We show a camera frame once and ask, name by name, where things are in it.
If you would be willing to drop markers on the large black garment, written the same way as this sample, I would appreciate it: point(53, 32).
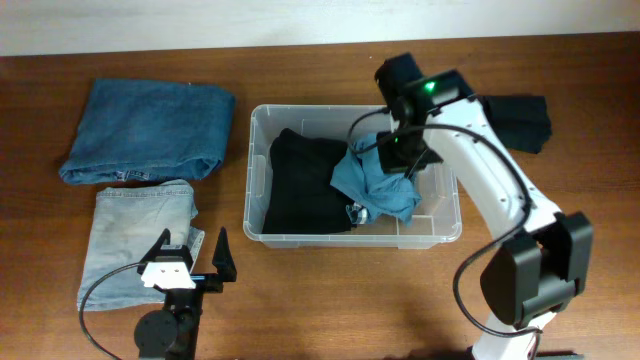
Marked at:
point(302, 201)

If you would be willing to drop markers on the blue shirt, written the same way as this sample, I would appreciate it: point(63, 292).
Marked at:
point(373, 193)

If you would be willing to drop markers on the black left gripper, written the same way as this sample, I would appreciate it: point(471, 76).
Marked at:
point(201, 282)

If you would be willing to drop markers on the light blue folded jeans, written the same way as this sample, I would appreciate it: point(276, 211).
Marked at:
point(126, 223)

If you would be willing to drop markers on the small black garment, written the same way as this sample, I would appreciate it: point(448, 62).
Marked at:
point(521, 122)

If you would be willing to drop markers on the dark blue folded jeans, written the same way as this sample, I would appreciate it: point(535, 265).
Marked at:
point(149, 130)

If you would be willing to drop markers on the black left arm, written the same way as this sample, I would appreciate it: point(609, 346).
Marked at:
point(172, 331)

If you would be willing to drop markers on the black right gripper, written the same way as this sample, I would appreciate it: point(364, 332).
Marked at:
point(391, 160)

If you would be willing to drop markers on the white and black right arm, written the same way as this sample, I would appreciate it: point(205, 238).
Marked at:
point(540, 257)

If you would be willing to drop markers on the clear plastic storage bin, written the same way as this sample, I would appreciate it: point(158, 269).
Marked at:
point(436, 220)

